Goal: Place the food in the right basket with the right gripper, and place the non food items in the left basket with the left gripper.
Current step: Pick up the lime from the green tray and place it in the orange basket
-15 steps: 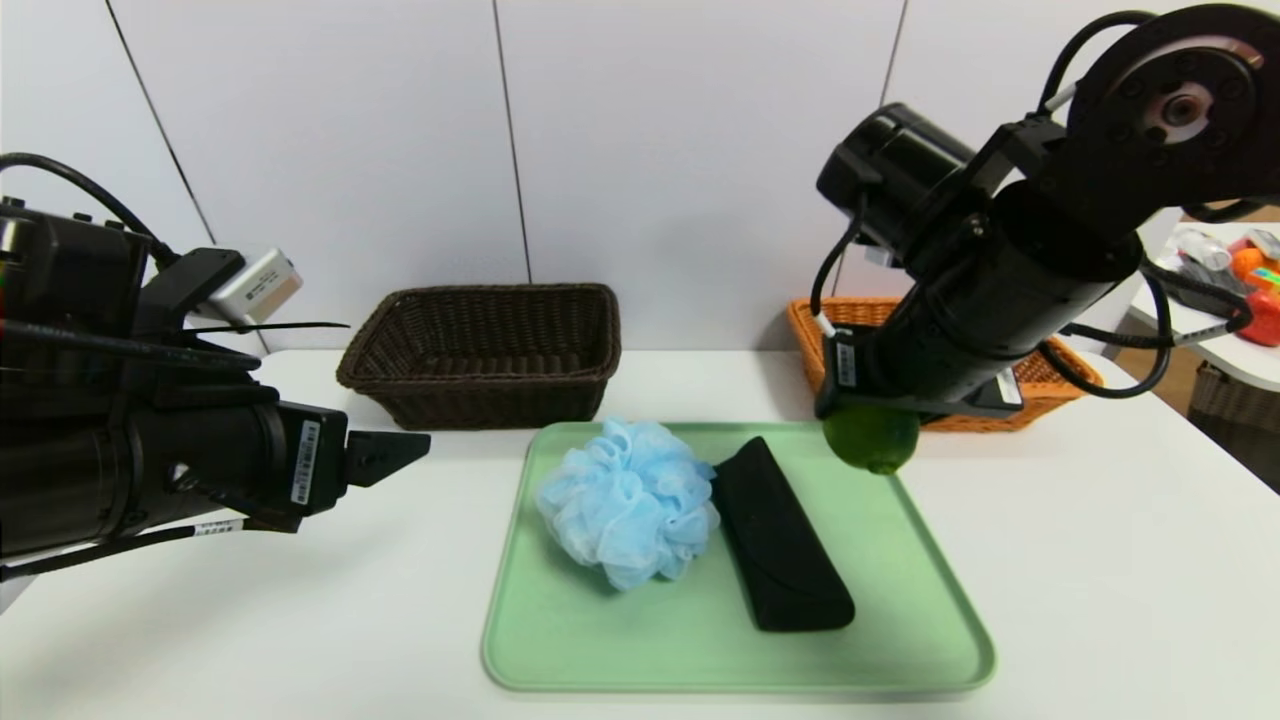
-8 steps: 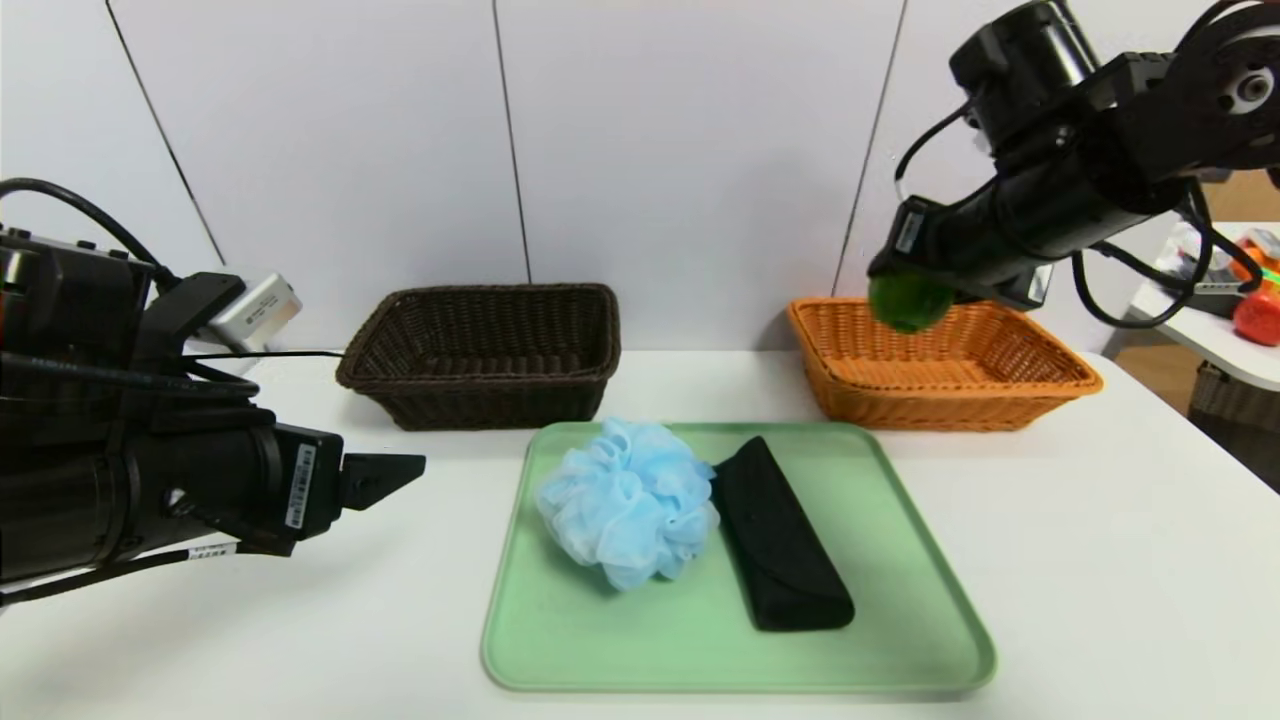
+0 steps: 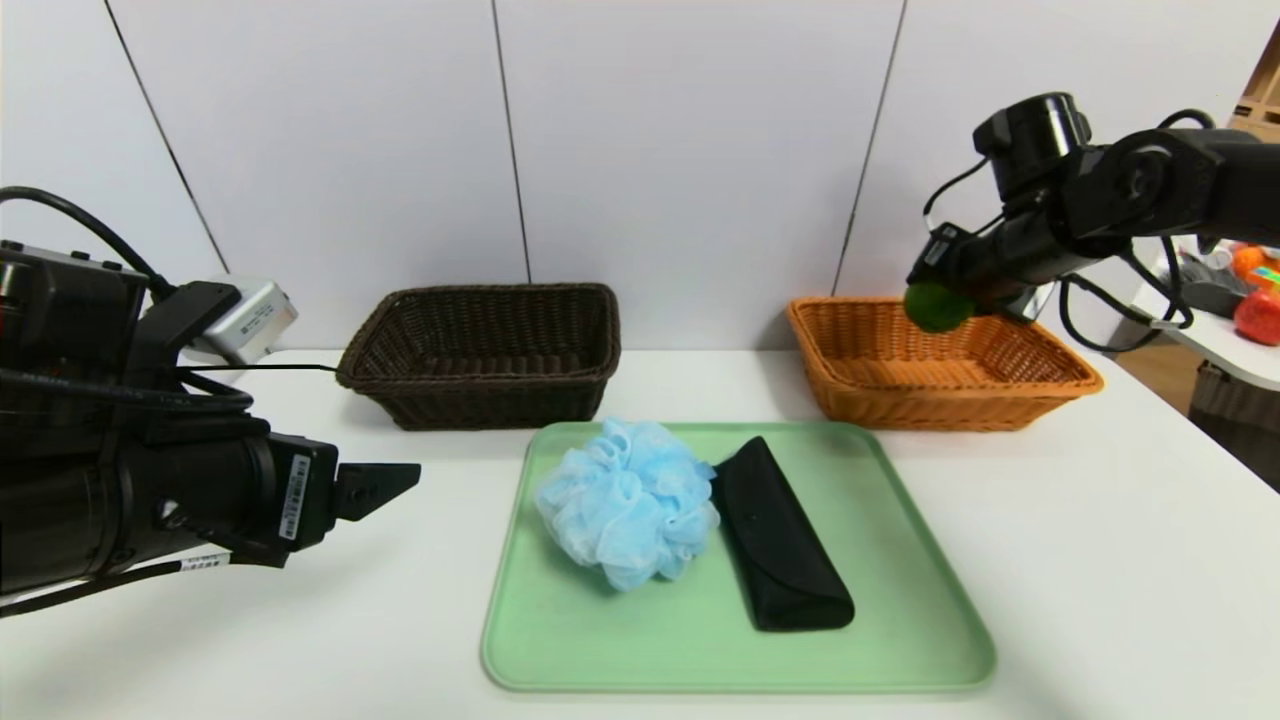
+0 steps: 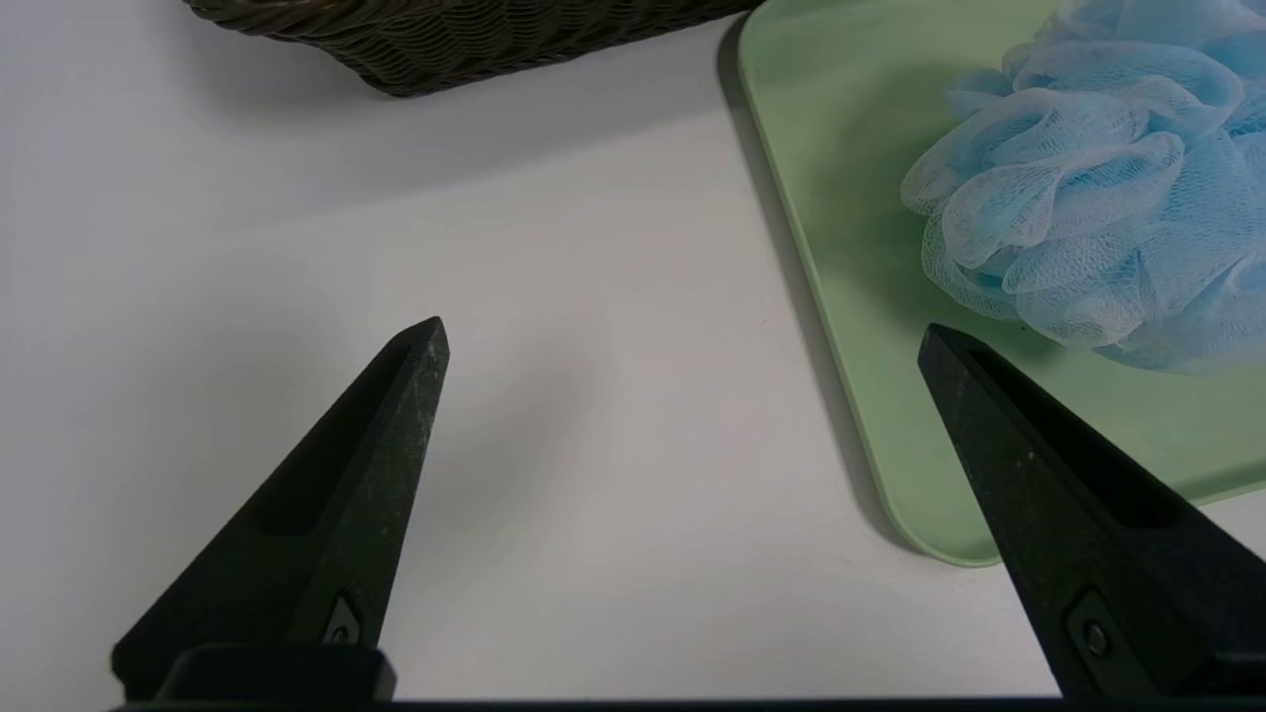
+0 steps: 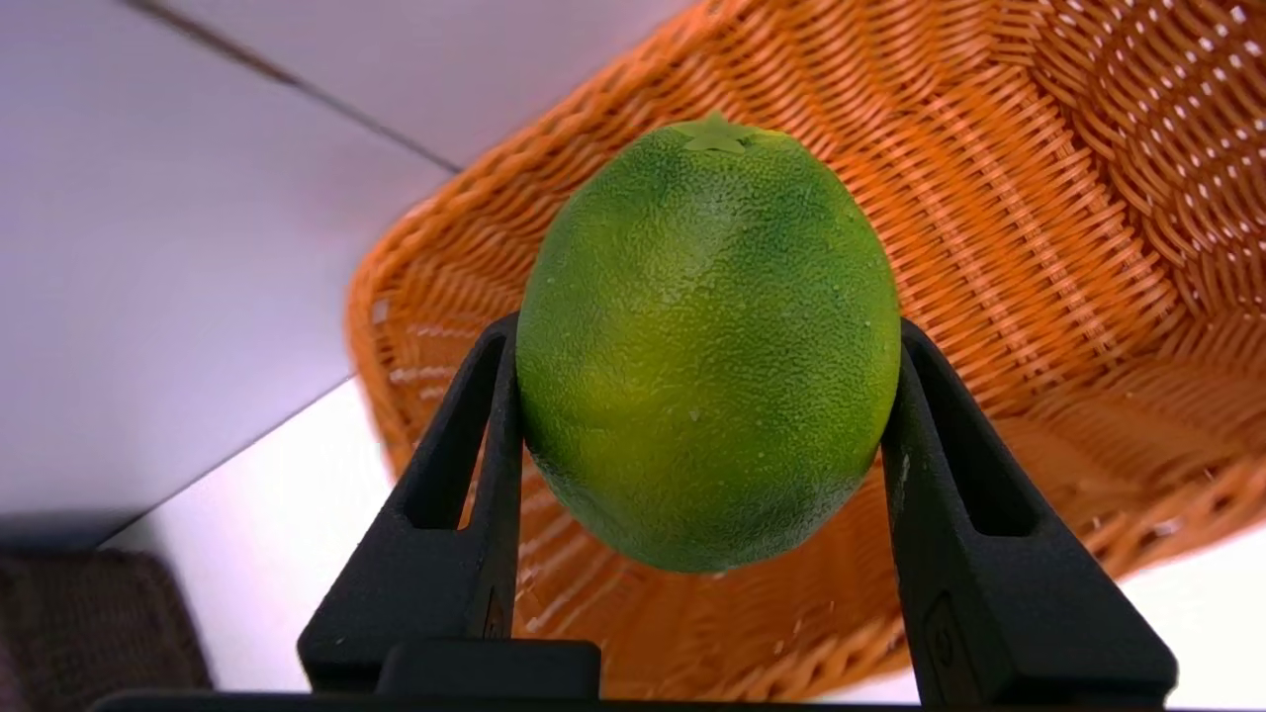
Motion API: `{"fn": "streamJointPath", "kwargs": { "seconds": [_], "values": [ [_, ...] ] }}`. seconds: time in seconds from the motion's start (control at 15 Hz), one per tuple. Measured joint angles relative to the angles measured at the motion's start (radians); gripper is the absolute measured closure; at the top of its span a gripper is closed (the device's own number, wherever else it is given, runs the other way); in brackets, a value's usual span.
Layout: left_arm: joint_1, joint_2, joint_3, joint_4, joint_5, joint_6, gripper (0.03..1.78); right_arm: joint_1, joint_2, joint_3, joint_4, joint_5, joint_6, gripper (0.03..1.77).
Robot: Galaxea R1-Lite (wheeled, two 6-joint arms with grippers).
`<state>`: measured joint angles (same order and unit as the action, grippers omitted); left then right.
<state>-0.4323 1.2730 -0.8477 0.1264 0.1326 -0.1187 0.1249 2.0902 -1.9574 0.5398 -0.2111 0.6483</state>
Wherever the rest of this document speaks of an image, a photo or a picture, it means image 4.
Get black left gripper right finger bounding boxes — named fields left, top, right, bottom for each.
left=917, top=323, right=1266, bottom=703

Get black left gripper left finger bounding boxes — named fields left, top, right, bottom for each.
left=111, top=316, right=451, bottom=703

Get blue mesh bath loofah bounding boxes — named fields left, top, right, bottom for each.
left=900, top=0, right=1266, bottom=377

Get dark brown wicker basket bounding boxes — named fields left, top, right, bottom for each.
left=183, top=0, right=768, bottom=98

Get light green plastic tray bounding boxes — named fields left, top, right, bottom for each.
left=737, top=0, right=1266, bottom=568

